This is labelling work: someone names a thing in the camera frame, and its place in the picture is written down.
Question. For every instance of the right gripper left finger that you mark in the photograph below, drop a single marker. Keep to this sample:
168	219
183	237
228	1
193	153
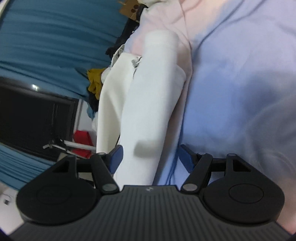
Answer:
70	189

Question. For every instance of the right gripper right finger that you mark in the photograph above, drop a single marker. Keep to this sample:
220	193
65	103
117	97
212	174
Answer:
230	188

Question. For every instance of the white sweatpants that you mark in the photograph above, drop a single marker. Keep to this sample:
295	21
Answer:
137	99

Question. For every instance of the folding drying rack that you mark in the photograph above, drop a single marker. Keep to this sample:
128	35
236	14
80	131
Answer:
66	146

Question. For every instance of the grey white clothes pile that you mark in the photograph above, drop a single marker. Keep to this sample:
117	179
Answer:
114	53

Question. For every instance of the left blue curtain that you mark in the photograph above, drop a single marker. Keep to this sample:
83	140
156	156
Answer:
18	168

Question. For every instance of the blue curtain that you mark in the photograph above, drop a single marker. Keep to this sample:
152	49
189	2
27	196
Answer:
18	168
53	44

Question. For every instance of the red cloth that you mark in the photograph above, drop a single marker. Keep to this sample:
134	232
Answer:
82	137

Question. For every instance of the dark window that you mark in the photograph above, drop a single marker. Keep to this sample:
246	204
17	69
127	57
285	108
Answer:
35	121

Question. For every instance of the mustard yellow garment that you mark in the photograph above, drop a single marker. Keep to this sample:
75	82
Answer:
94	77

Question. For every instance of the pastel tie-dye duvet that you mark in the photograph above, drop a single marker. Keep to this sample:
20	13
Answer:
241	97

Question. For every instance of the right blue curtain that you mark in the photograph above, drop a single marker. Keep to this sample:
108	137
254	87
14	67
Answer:
53	44

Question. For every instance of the brown paper bag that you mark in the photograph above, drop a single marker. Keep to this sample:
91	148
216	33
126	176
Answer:
132	9

